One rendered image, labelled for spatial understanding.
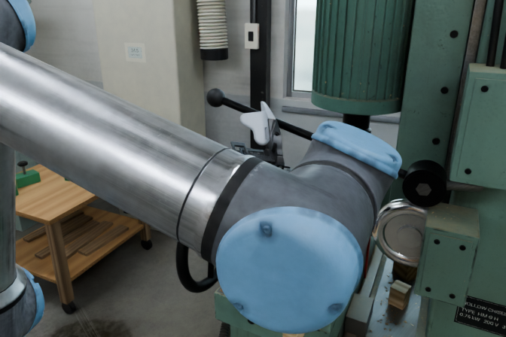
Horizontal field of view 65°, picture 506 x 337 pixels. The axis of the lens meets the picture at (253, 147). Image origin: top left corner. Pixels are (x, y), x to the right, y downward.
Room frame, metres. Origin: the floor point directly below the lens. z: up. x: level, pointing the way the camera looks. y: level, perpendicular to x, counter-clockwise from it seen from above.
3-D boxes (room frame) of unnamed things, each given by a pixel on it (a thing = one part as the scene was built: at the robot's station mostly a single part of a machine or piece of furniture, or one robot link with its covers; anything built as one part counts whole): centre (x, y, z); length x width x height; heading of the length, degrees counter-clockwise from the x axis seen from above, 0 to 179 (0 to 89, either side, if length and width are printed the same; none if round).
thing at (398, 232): (0.57, -0.26, 1.02); 0.12 x 0.03 x 0.12; 64
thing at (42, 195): (1.86, 0.97, 0.32); 0.66 x 0.57 x 0.64; 155
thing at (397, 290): (0.66, -0.30, 0.82); 0.03 x 0.03 x 0.04; 47
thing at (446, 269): (0.52, -0.29, 1.02); 0.09 x 0.07 x 0.12; 154
